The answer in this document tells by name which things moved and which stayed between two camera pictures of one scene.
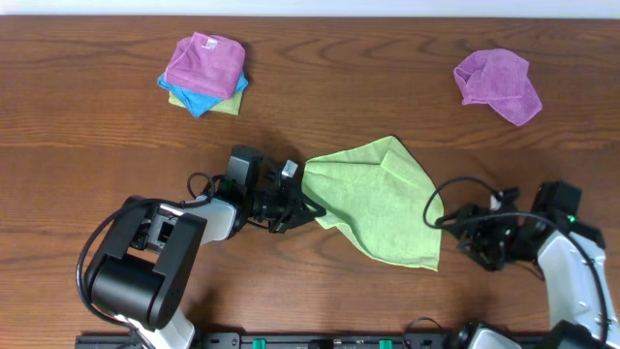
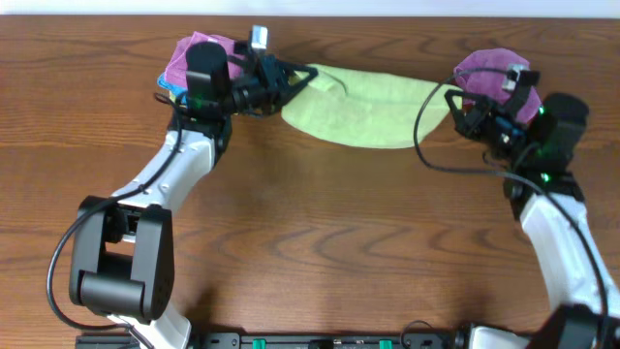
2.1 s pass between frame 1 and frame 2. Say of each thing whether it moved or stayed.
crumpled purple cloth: stayed
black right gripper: moved
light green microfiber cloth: moved
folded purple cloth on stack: stayed
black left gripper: moved
